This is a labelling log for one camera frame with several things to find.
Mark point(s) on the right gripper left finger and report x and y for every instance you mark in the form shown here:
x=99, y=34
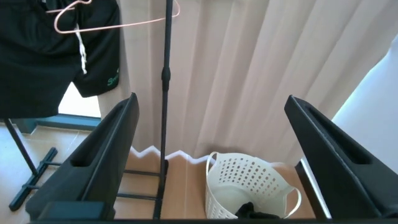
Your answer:
x=93, y=174

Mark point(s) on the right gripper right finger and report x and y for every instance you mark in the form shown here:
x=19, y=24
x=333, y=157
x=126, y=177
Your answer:
x=335, y=174

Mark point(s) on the black shorts with white logo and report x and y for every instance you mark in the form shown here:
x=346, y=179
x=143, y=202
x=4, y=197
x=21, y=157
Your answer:
x=31, y=68

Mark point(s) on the white laundry basket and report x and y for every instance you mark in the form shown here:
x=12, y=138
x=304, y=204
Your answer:
x=242, y=174

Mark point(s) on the black clothes rack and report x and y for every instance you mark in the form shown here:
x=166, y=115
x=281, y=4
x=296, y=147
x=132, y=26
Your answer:
x=165, y=77

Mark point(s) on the window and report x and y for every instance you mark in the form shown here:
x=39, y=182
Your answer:
x=77, y=119

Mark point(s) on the black garment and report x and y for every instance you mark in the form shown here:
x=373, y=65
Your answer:
x=248, y=213

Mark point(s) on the beige curtain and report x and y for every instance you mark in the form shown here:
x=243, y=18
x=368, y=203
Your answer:
x=248, y=62

